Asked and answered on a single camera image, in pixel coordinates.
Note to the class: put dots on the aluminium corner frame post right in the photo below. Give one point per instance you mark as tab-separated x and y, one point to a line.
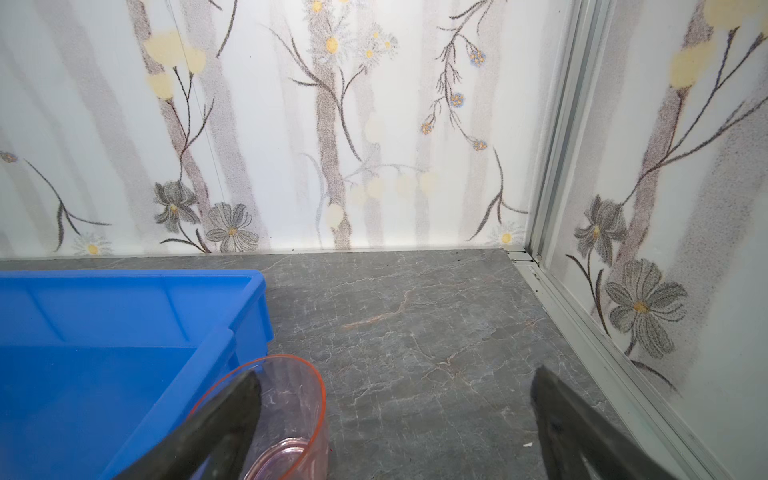
589	84

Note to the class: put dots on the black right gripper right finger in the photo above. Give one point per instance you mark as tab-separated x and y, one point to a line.
577	442

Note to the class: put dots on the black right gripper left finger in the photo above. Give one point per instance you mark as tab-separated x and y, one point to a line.
216	438

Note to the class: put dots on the blue plastic bin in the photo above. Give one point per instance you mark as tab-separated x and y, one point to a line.
98	366

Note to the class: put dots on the pink transparent plastic cup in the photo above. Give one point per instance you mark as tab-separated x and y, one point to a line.
291	440

